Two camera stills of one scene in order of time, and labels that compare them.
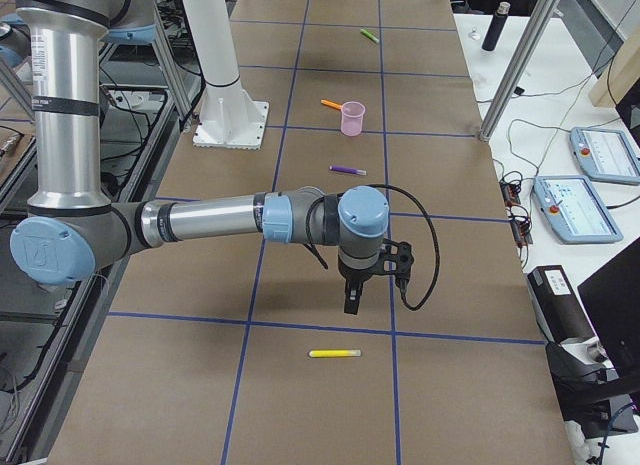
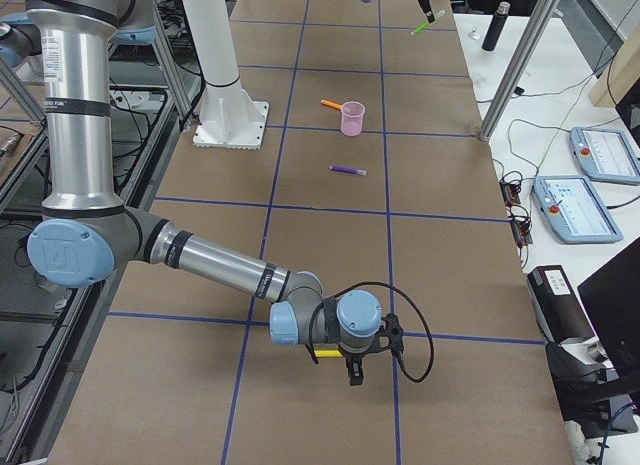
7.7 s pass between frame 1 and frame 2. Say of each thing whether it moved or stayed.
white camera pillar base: stayed
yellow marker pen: stayed
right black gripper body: moved
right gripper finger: moved
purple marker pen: stayed
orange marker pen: stayed
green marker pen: moved
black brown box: stayed
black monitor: stayed
